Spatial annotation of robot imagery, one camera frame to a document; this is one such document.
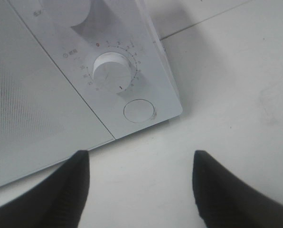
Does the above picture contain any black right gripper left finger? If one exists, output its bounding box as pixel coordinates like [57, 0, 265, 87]
[0, 151, 89, 228]

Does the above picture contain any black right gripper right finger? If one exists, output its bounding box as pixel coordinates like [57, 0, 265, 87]
[192, 150, 283, 228]

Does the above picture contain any white microwave door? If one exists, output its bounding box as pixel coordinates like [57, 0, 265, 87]
[0, 0, 113, 187]

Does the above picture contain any round white door button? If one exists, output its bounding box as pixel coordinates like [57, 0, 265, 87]
[123, 99, 155, 123]

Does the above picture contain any lower white timer knob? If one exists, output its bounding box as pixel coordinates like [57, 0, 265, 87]
[92, 52, 132, 94]

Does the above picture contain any white microwave oven body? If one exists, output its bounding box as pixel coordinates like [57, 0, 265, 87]
[7, 0, 182, 150]

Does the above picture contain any upper white power knob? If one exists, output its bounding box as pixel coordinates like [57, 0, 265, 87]
[39, 0, 92, 27]

